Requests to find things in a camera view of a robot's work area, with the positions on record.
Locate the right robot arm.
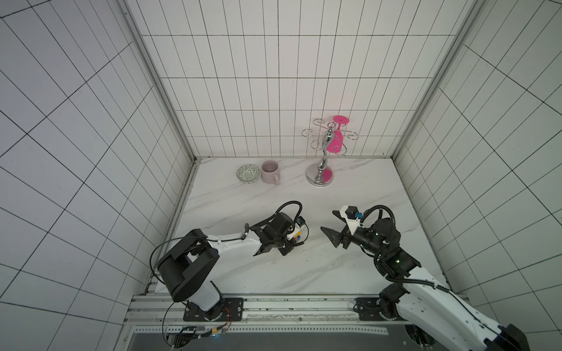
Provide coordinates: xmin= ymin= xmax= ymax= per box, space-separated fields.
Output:
xmin=321 ymin=205 xmax=530 ymax=350

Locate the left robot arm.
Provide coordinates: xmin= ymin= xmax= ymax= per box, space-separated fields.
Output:
xmin=152 ymin=200 xmax=307 ymax=321

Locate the silver cup holder stand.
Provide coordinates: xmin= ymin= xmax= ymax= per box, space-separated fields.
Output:
xmin=302 ymin=117 xmax=359 ymax=187

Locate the pink wine glass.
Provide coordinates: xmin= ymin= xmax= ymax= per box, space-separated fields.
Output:
xmin=326 ymin=116 xmax=349 ymax=155

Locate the pale pink mug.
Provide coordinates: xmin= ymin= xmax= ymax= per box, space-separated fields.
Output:
xmin=261 ymin=160 xmax=280 ymax=186

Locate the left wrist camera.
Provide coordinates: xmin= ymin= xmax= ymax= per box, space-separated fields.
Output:
xmin=287 ymin=216 xmax=306 ymax=240

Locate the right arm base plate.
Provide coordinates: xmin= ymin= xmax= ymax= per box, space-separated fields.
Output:
xmin=353 ymin=298 xmax=398 ymax=321

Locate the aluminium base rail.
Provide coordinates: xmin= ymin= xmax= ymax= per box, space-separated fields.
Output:
xmin=118 ymin=294 xmax=426 ymax=349

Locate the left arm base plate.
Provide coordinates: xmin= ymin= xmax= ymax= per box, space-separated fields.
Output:
xmin=183 ymin=298 xmax=244 ymax=322

